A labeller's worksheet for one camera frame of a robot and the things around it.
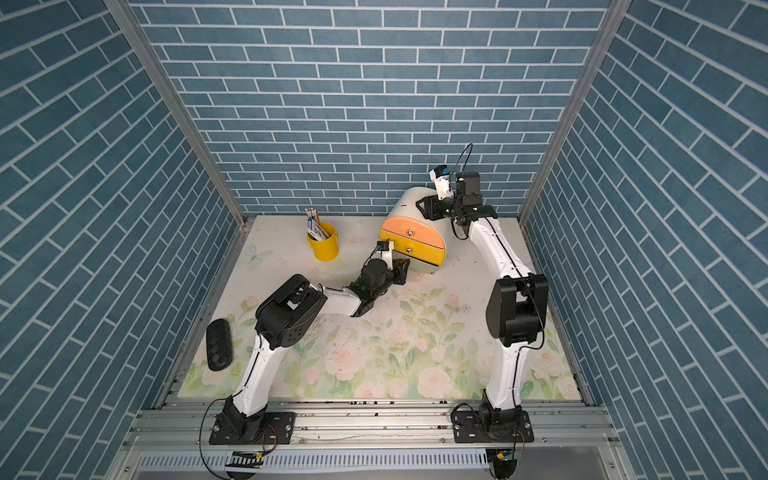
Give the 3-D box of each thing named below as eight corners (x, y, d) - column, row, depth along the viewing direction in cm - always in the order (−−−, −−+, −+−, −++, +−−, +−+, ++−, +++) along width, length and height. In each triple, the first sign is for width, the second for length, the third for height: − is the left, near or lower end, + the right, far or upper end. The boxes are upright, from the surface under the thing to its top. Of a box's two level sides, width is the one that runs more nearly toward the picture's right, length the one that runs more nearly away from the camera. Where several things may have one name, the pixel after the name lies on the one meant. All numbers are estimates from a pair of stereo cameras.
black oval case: (212, 372, 84) (206, 368, 82) (211, 327, 93) (206, 323, 91) (233, 363, 86) (228, 360, 83) (231, 321, 95) (226, 316, 92)
